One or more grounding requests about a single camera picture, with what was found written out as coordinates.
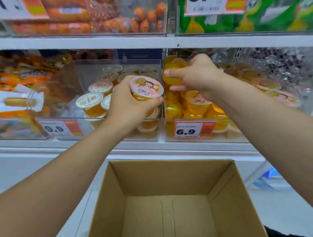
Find person's left hand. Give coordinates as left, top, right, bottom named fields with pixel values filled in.
left=105, top=76, right=164, bottom=137

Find person's right hand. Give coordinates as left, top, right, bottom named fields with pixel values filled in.
left=164, top=53, right=224, bottom=101

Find yellow jelly cup pink lid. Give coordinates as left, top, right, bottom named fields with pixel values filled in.
left=129, top=76, right=164, bottom=101
left=162, top=60, right=189, bottom=86

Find cluster of white-lid jelly cups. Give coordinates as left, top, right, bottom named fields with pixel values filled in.
left=75, top=64, right=162, bottom=137

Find brown cardboard box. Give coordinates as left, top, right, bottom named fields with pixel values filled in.
left=88, top=159, right=268, bottom=237

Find person's left forearm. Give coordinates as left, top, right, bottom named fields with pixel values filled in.
left=0, top=122, right=132, bottom=237

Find person's right forearm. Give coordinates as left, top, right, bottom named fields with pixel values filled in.
left=213, top=73, right=313, bottom=205

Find person's black trousers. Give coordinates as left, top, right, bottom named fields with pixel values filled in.
left=264, top=226, right=313, bottom=237

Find pile of brown sachets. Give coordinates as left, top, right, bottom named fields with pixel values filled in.
left=169, top=49, right=213, bottom=59

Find green sausage packet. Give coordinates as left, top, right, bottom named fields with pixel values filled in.
left=180, top=14, right=235, bottom=34
left=234, top=0, right=301, bottom=32
left=287, top=0, right=313, bottom=32

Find orange white price tag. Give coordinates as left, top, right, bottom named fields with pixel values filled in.
left=38, top=119, right=84, bottom=137
left=0, top=0, right=49, bottom=20
left=184, top=0, right=247, bottom=16
left=173, top=121, right=217, bottom=138

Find dark blue card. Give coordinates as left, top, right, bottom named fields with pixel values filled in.
left=117, top=49, right=163, bottom=60

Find pile of red snack packets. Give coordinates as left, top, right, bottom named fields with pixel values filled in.
left=71, top=49, right=113, bottom=60

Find pile of silver foil packets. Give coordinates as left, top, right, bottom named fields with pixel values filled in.
left=249, top=49, right=313, bottom=98

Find white sausage packet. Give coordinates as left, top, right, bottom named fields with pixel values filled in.
left=0, top=84, right=44, bottom=113

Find pile of orange snack packets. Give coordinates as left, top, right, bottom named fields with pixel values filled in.
left=0, top=53, right=74, bottom=137

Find white wire mesh panel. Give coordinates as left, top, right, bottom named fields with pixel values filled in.
left=232, top=48, right=313, bottom=103

